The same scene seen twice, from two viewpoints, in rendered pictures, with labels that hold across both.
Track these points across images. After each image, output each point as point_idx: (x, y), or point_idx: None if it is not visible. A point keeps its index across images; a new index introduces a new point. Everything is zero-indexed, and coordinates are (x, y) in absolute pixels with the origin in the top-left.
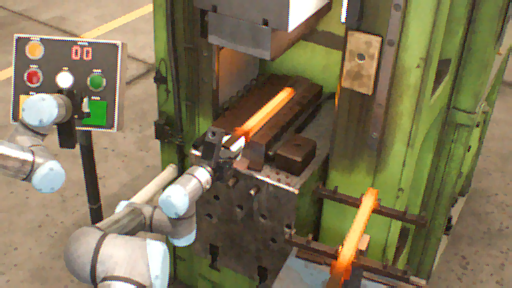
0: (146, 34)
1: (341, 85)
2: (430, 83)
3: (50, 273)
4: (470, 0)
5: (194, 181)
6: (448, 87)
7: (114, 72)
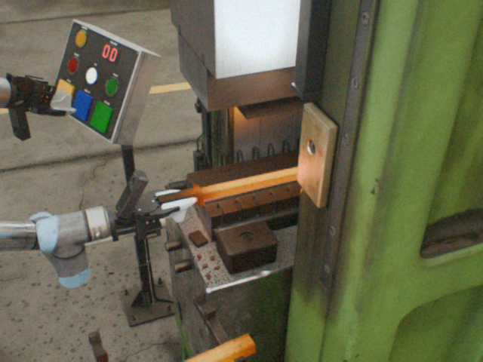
0: None
1: None
2: (403, 228)
3: (126, 258)
4: None
5: (79, 222)
6: None
7: (127, 81)
